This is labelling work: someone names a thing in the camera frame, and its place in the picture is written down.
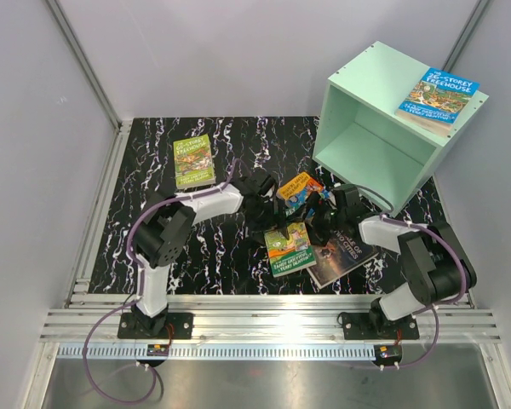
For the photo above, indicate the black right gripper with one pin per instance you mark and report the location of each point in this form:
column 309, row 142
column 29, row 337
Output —
column 318, row 237

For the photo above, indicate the green 104-storey treehouse book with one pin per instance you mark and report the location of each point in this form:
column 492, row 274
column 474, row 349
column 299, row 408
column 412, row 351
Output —
column 290, row 255

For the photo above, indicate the mint green open cabinet box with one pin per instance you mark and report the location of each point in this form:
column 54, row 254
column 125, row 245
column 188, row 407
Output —
column 362, row 141

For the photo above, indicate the lime green 65-storey treehouse book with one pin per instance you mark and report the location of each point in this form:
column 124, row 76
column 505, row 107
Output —
column 194, row 166

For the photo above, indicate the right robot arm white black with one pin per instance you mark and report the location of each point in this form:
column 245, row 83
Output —
column 436, row 267

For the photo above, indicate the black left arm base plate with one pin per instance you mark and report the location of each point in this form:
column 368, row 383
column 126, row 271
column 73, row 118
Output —
column 175, row 325

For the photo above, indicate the left aluminium corner post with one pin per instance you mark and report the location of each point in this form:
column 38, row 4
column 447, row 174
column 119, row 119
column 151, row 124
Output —
column 71, row 38

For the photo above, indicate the aluminium rail frame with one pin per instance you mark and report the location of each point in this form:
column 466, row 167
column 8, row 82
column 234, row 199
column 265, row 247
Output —
column 458, row 362

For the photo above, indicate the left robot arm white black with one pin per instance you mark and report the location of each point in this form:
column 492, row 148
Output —
column 159, row 235

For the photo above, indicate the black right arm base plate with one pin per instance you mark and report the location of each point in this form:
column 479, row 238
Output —
column 364, row 326

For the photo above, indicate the dark tale of two cities book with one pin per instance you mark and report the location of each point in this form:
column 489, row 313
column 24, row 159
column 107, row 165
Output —
column 340, row 256

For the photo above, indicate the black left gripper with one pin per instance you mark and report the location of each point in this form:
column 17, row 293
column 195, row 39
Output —
column 272, row 221

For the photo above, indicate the right aluminium corner post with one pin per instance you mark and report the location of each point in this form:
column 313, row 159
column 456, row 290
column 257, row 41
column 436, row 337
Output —
column 466, row 34

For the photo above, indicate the slotted white cable duct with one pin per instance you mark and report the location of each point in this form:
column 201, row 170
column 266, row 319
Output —
column 218, row 351

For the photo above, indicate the blue 26-storey treehouse book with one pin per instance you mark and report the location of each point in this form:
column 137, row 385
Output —
column 437, row 100

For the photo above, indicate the black marble pattern mat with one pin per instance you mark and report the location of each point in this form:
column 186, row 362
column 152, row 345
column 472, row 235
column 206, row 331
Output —
column 218, row 259

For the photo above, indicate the orange 130-storey treehouse book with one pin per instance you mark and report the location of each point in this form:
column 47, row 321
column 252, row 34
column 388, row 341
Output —
column 295, row 192

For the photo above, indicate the aluminium corner post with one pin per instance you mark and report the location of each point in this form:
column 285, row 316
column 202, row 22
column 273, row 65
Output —
column 71, row 38
column 466, row 34

